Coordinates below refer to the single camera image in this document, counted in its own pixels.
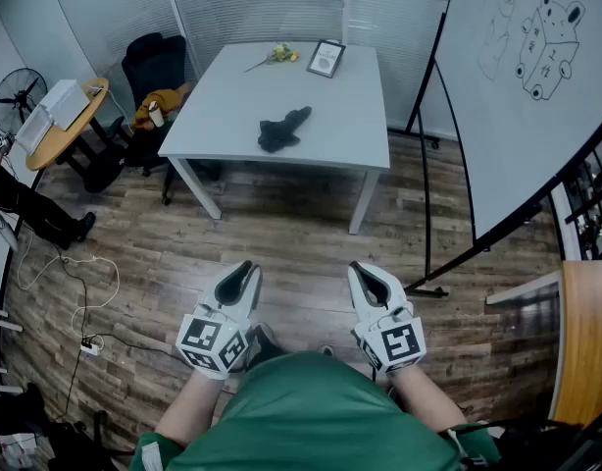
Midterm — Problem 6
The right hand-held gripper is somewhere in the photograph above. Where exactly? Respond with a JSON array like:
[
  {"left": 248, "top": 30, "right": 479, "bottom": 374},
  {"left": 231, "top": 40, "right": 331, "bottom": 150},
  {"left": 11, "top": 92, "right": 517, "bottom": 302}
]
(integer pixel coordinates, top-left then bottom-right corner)
[{"left": 348, "top": 261, "right": 427, "bottom": 375}]

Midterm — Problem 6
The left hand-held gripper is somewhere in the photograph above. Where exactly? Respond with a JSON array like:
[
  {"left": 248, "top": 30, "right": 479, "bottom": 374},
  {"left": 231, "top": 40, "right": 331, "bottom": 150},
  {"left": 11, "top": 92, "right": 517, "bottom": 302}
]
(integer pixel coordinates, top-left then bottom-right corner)
[{"left": 176, "top": 261, "right": 263, "bottom": 381}]

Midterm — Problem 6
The black folding umbrella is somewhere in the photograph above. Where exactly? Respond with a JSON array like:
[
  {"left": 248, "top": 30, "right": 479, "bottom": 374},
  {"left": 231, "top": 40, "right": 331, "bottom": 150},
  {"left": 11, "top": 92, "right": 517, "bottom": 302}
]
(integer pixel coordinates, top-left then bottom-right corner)
[{"left": 257, "top": 106, "right": 313, "bottom": 154}]

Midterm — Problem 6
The person's left forearm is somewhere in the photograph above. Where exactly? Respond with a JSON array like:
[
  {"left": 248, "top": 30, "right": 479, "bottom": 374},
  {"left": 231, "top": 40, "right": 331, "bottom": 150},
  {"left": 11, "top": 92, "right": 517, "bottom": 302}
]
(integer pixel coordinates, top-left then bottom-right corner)
[{"left": 153, "top": 368, "right": 228, "bottom": 448}]

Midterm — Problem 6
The person's right forearm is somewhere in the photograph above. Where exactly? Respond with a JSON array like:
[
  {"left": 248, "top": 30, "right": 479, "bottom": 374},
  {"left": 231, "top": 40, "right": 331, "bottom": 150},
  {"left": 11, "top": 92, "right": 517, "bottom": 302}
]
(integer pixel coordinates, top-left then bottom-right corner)
[{"left": 387, "top": 360, "right": 469, "bottom": 434}]

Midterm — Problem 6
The person's left black shoe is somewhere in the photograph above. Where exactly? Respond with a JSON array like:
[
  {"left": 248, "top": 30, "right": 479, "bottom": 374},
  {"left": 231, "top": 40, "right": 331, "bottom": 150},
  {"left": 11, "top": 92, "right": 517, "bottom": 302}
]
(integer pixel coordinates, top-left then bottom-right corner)
[{"left": 246, "top": 322, "right": 287, "bottom": 370}]

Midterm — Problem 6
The green shirt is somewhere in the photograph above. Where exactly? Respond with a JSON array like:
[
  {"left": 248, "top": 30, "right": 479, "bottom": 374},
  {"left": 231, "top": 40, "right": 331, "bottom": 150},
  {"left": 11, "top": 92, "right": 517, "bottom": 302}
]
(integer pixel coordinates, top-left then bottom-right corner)
[{"left": 128, "top": 350, "right": 501, "bottom": 471}]

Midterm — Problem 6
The grey table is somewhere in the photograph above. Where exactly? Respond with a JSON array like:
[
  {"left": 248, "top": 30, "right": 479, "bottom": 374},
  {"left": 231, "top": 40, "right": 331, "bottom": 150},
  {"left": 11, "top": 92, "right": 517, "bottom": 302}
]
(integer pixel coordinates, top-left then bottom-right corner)
[{"left": 157, "top": 41, "right": 391, "bottom": 236}]

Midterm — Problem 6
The white paper cup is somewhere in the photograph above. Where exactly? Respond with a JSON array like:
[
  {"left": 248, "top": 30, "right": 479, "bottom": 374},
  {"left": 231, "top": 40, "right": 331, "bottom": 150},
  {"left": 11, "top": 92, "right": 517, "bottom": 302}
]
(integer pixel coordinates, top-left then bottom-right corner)
[{"left": 147, "top": 99, "right": 166, "bottom": 129}]

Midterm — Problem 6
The whiteboard on black stand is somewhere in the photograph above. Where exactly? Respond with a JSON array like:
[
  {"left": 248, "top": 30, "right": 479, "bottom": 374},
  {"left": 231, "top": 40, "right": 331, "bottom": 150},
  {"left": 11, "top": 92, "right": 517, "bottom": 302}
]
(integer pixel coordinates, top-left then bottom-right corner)
[{"left": 386, "top": 0, "right": 602, "bottom": 298}]

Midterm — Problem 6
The round wooden side table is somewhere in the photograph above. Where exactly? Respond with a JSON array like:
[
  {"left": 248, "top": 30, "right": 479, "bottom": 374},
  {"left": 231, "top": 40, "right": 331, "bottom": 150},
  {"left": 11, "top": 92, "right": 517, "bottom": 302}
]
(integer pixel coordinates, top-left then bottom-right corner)
[{"left": 25, "top": 77, "right": 130, "bottom": 194}]

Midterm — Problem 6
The black bag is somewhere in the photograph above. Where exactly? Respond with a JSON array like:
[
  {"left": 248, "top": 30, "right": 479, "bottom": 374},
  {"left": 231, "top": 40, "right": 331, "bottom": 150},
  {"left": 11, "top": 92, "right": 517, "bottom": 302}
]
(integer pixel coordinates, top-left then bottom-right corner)
[{"left": 0, "top": 383, "right": 116, "bottom": 471}]

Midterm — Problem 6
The black display shelf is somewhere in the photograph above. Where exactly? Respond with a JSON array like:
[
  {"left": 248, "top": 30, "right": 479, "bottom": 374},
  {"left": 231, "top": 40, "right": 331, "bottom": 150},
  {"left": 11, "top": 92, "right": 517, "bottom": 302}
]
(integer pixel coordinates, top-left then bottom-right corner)
[{"left": 548, "top": 128, "right": 602, "bottom": 263}]

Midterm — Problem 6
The black framed leaf picture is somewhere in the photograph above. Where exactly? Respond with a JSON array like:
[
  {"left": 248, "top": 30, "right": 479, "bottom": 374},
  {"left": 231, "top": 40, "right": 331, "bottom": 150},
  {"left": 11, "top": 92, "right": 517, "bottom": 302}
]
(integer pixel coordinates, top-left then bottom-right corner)
[{"left": 306, "top": 39, "right": 347, "bottom": 79}]

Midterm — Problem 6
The black office chair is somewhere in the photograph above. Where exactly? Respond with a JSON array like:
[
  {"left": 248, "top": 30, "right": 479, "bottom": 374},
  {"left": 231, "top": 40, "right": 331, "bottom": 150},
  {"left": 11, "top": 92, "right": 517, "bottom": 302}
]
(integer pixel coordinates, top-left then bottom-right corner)
[{"left": 107, "top": 31, "right": 224, "bottom": 206}]

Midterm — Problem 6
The yellow artificial flower sprig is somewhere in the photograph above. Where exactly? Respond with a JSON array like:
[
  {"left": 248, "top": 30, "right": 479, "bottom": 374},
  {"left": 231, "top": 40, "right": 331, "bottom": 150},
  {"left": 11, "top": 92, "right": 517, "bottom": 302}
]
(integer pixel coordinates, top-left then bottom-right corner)
[{"left": 243, "top": 42, "right": 301, "bottom": 74}]

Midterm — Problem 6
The white closed box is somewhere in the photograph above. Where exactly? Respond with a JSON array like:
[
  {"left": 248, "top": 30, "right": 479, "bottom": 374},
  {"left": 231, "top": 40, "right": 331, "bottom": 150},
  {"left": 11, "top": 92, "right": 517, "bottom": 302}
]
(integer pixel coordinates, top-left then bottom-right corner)
[{"left": 38, "top": 78, "right": 91, "bottom": 131}]

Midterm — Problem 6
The white open box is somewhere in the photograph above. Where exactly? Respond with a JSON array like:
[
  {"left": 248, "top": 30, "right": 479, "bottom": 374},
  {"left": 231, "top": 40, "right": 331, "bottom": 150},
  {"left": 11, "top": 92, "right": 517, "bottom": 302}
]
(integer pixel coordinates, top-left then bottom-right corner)
[{"left": 14, "top": 104, "right": 55, "bottom": 156}]

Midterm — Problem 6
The black standing fan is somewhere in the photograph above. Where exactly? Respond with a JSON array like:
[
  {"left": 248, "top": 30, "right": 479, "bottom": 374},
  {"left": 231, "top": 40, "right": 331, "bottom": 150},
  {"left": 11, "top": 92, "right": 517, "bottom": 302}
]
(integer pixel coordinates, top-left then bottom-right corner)
[{"left": 0, "top": 67, "right": 49, "bottom": 134}]

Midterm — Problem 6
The black floor cable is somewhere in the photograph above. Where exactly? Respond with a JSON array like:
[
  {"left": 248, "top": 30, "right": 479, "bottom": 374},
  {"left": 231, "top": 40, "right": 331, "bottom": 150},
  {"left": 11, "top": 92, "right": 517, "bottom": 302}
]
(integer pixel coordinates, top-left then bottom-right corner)
[{"left": 59, "top": 257, "right": 194, "bottom": 421}]

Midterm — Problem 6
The white floor cable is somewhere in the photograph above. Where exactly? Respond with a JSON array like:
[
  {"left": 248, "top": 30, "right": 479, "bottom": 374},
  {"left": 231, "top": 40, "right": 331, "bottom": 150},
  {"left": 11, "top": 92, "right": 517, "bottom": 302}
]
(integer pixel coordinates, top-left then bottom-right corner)
[{"left": 16, "top": 233, "right": 121, "bottom": 343}]

